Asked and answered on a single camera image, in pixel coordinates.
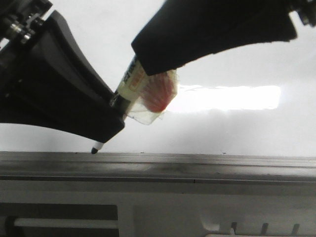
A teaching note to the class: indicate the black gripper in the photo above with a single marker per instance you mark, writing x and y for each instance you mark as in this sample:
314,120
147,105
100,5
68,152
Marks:
19,22

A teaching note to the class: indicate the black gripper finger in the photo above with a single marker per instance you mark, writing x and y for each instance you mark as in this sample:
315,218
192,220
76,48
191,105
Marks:
48,82
185,30

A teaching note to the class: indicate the black and white whiteboard marker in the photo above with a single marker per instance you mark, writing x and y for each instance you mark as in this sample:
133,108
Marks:
142,97

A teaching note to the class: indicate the white plastic base housing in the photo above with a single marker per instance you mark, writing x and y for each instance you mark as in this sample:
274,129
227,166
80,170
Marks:
152,209

